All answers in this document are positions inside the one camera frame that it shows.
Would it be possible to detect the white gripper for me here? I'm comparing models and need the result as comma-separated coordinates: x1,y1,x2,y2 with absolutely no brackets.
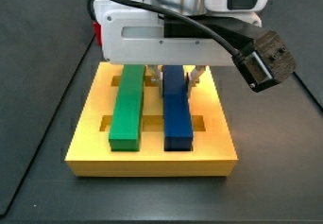
91,0,263,96

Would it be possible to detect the blue bar block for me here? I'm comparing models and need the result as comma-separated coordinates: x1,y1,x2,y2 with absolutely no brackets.
163,65,194,151

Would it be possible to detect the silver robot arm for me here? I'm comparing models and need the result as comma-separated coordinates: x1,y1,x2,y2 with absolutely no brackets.
92,0,274,92

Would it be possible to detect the yellow slotted board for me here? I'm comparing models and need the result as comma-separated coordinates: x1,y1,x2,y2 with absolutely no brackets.
66,62,239,177

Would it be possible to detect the green bar block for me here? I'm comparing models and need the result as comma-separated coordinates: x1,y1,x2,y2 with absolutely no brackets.
108,65,146,151

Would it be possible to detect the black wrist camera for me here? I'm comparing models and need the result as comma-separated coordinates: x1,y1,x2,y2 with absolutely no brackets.
164,16,297,93

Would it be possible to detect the black camera cable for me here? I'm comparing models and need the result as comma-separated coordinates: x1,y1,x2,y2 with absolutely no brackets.
79,0,247,61

